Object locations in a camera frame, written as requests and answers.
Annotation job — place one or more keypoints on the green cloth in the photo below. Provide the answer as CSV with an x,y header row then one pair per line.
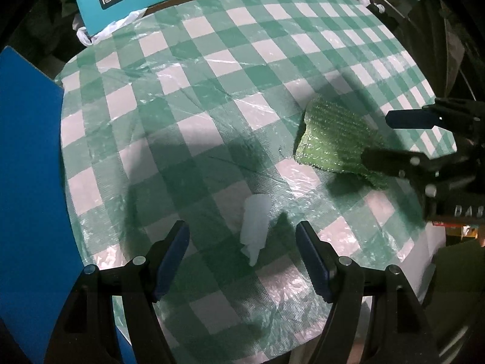
x,y
333,136

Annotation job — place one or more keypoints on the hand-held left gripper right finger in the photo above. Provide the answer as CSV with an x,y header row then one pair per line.
x,y
315,259

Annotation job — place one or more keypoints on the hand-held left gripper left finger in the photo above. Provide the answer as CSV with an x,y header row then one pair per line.
x,y
173,252

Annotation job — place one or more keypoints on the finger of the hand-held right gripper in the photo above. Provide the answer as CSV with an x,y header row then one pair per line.
x,y
411,119
390,163

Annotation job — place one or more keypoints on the white plastic bag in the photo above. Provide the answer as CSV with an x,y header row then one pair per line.
x,y
102,28

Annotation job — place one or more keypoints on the small white plastic bottle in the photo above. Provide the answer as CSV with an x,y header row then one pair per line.
x,y
255,223

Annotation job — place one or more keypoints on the green checkered tablecloth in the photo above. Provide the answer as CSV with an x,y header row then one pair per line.
x,y
212,94

